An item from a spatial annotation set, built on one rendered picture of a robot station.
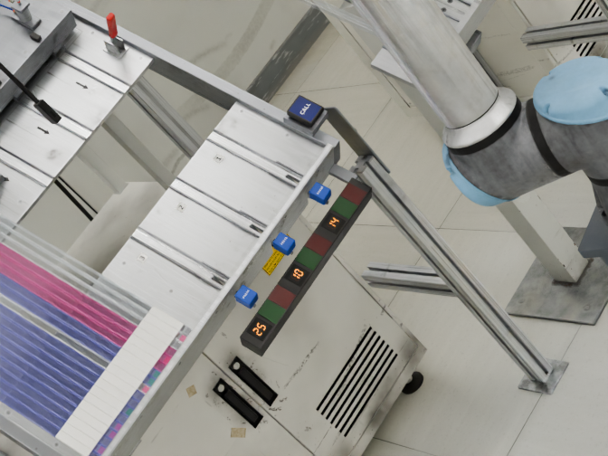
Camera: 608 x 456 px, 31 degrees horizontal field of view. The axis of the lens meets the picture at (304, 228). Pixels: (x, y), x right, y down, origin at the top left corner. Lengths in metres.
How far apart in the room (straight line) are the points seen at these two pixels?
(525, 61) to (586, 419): 0.98
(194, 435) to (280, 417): 0.20
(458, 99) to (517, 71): 1.37
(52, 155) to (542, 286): 1.12
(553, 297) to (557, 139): 0.99
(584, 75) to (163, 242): 0.74
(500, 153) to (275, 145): 0.53
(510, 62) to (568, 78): 1.32
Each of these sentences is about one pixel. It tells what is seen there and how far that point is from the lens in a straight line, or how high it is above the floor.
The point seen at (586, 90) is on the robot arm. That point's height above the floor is 0.77.
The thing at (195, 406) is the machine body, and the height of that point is 0.46.
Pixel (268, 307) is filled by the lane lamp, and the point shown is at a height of 0.66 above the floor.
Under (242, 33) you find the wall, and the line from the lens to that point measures 4.15.
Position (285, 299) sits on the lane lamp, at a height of 0.65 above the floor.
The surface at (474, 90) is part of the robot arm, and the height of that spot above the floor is 0.84.
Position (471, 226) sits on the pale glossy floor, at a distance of 2.80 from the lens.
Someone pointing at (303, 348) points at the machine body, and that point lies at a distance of 2.26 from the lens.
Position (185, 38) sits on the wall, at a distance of 4.02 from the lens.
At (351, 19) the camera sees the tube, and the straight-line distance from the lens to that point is 1.92.
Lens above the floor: 1.53
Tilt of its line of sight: 28 degrees down
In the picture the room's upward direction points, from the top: 43 degrees counter-clockwise
